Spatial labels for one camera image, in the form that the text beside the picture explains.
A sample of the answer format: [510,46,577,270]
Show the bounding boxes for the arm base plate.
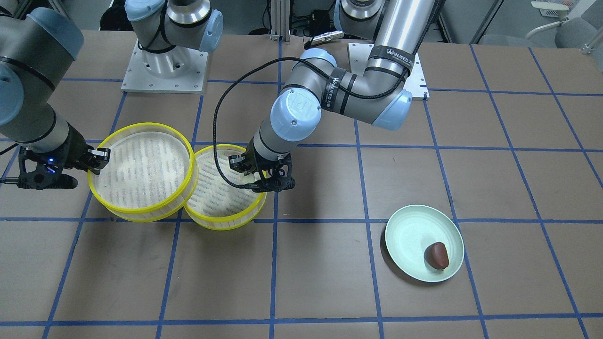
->
[121,42,209,94]
[348,42,430,100]

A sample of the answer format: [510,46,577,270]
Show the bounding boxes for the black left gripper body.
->
[243,141,284,181]

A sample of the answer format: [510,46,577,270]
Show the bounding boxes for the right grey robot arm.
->
[0,5,110,174]

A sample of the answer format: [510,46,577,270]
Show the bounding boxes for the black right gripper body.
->
[63,125,95,171]

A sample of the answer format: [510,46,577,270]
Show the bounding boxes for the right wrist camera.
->
[16,146,78,190]

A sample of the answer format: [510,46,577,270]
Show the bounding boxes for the aluminium frame post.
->
[269,0,292,43]

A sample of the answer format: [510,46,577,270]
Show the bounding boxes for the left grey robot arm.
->
[228,0,444,192]

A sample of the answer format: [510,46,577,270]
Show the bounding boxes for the white bun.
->
[240,173,259,185]

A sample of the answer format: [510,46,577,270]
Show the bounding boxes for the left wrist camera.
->
[247,154,295,193]

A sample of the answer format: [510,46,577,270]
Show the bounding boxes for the light green plate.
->
[384,205,465,283]

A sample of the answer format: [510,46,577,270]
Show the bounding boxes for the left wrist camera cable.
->
[213,28,424,190]

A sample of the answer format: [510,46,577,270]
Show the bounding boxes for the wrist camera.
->
[247,154,295,193]
[16,146,78,190]

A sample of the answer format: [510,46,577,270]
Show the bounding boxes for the yellow bamboo steamer basket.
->
[184,146,267,230]
[88,122,198,222]

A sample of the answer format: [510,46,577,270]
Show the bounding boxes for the brown bun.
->
[424,241,450,270]

